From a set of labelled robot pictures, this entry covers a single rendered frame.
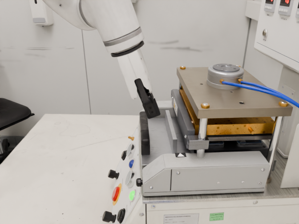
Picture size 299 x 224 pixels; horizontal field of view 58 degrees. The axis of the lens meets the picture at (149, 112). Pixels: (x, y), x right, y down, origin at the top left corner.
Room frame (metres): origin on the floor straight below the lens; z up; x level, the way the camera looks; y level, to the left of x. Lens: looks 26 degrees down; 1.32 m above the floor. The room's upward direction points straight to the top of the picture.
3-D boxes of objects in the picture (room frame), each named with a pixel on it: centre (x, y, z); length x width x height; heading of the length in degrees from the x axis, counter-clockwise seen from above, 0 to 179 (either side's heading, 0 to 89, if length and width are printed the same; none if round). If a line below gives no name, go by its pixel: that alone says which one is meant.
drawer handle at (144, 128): (0.57, 0.01, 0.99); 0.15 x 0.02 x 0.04; 3
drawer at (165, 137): (0.58, -0.12, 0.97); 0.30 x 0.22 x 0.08; 93
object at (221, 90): (0.57, -0.20, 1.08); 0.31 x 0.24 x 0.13; 3
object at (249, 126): (0.58, -0.17, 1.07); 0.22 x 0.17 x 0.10; 3
